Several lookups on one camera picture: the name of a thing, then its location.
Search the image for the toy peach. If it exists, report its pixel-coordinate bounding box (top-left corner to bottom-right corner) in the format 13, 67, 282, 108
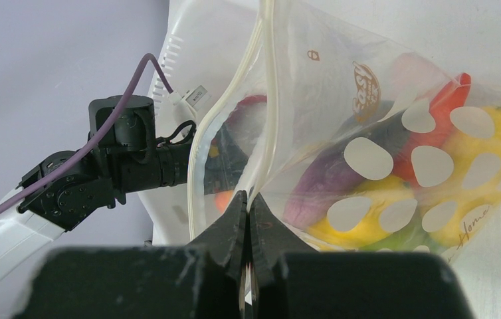
214, 190, 233, 215

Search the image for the green toy pepper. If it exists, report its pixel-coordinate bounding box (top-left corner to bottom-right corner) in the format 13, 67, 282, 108
359, 218, 446, 254

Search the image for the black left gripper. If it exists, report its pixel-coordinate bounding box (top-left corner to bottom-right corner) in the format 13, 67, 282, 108
87, 95, 248, 196

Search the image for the yellow toy pepper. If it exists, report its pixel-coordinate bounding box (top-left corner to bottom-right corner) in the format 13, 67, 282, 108
307, 106, 501, 249

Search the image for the purple toy eggplant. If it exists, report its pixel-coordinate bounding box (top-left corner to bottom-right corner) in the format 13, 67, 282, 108
282, 114, 411, 229

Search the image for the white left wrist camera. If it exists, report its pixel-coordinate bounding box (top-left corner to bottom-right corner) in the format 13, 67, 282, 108
168, 85, 211, 124

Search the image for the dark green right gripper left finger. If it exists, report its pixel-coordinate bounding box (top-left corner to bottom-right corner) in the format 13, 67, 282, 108
14, 191, 248, 318

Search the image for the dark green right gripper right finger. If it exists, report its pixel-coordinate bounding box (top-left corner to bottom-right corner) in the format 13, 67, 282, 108
249, 196, 473, 318

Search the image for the clear polka dot zip bag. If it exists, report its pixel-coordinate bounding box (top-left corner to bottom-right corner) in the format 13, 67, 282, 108
187, 1, 501, 262

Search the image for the red toy chili pepper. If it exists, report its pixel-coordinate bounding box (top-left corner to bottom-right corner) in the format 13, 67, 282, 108
225, 94, 267, 148

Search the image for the orange toy carrot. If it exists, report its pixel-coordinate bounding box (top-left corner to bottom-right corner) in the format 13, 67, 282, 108
392, 73, 472, 188

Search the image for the white plastic colander basket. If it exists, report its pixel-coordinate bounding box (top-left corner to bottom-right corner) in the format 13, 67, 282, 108
139, 1, 266, 246

